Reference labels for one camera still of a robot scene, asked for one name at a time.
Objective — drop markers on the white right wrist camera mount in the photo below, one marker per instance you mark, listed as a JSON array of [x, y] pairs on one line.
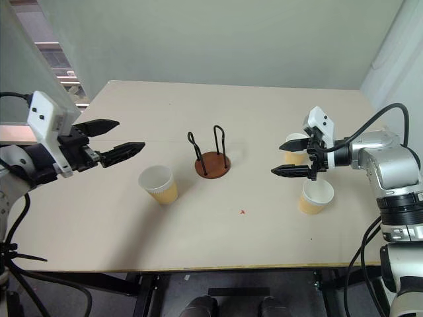
[[319, 120]]

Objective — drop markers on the black zip tie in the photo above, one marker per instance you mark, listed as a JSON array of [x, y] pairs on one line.
[[26, 256]]

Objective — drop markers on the black flat plate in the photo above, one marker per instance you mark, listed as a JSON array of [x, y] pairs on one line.
[[238, 292]]

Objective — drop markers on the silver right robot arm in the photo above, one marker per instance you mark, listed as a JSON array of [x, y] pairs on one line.
[[393, 165]]

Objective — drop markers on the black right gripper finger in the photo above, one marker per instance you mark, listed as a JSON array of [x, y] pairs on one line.
[[295, 144], [291, 171]]

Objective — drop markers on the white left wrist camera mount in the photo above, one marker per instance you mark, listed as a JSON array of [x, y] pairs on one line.
[[43, 119]]

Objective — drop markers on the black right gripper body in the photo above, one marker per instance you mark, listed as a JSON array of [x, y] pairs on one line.
[[316, 158]]

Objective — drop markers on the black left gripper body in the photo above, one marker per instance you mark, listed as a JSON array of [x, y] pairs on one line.
[[76, 153]]

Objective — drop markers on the dark rounded shape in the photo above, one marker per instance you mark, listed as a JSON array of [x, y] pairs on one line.
[[272, 307], [202, 307]]

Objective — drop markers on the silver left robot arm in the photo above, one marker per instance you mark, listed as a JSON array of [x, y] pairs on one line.
[[15, 158]]

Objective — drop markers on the yellow ribbed paper cup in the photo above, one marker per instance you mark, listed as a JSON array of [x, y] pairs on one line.
[[294, 158], [314, 199], [162, 188]]

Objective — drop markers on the frosted glass partition panel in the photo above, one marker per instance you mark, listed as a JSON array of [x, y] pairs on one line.
[[20, 56]]

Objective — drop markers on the black metal table frame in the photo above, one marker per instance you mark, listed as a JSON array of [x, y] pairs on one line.
[[99, 284]]

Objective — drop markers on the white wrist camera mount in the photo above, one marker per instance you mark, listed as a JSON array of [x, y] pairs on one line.
[[319, 120], [43, 119]]

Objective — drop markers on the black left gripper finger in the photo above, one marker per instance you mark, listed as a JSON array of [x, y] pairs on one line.
[[99, 126], [124, 150]]

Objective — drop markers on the small red scrap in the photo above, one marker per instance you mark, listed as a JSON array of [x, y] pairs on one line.
[[243, 212]]

